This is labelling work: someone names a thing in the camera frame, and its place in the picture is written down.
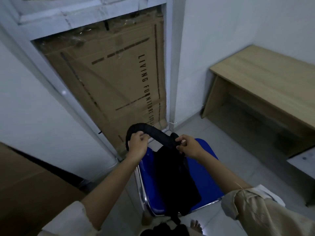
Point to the person's right hand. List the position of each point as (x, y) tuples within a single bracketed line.
[(193, 147)]

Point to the person's left hand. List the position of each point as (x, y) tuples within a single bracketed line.
[(137, 147)]

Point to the person's left thumb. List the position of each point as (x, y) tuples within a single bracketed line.
[(144, 137)]

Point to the person's right thumb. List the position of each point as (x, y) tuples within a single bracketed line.
[(182, 138)]

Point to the black backpack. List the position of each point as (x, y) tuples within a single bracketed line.
[(172, 174)]

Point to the person's right forearm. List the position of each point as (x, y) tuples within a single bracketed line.
[(221, 175)]

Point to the person's left forearm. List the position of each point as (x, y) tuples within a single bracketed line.
[(110, 189)]

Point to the blue chair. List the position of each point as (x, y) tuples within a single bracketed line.
[(204, 179)]

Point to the large brown cardboard sheet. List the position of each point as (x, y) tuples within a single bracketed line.
[(110, 78)]

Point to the person's bare foot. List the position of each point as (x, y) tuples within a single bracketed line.
[(196, 227)]

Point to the light wooden desk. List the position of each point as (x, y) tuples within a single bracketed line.
[(265, 73)]

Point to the beige shirt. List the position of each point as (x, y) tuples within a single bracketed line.
[(265, 215)]

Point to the white table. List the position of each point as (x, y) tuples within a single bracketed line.
[(304, 162)]

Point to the brown cardboard box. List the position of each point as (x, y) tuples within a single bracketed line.
[(27, 194)]

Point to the white door frame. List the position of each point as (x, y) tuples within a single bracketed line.
[(175, 71)]

